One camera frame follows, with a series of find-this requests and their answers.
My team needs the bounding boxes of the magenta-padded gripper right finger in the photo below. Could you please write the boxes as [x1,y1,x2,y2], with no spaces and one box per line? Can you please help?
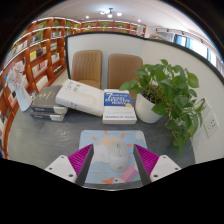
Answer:
[133,143,183,186]

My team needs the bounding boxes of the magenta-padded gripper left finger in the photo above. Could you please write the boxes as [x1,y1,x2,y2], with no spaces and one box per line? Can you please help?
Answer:
[44,143,94,186]

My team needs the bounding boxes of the white computer mouse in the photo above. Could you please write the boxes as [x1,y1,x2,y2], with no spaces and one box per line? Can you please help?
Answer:
[105,142,130,173]

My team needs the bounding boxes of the light blue printed mouse pad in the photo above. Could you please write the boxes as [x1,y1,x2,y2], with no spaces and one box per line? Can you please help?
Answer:
[78,129,148,185]

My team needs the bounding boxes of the thick dark hardcover book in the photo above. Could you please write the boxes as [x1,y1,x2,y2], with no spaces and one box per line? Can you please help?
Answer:
[29,111,66,122]
[30,84,69,115]

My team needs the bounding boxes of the thick white book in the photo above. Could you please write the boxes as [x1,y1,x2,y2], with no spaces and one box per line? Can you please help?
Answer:
[55,78,105,118]

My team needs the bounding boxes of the green plant in white pot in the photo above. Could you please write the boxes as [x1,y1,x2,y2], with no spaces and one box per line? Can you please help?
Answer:
[119,59,206,158]

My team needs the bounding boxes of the blue and white book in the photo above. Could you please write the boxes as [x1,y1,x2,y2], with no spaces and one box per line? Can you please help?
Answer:
[101,88,138,125]

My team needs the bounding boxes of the pink and white flowers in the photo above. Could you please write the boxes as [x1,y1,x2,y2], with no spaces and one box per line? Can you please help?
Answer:
[7,60,26,91]

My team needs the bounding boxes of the tan leather chair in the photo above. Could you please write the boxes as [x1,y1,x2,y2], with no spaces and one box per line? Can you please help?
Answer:
[107,53,144,98]
[71,49,104,89]

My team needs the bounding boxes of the orange wooden bookshelf unit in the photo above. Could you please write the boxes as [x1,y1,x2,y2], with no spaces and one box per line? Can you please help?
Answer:
[0,17,148,158]

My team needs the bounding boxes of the window with curtains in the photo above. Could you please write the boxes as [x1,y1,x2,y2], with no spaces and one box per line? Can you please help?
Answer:
[154,28,224,68]

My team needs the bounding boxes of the cluster of ceiling lights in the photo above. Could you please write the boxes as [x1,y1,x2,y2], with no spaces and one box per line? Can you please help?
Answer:
[99,8,123,19]

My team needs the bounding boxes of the white wall socket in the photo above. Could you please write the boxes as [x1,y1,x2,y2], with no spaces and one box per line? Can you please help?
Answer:
[199,98,212,119]
[203,113,219,138]

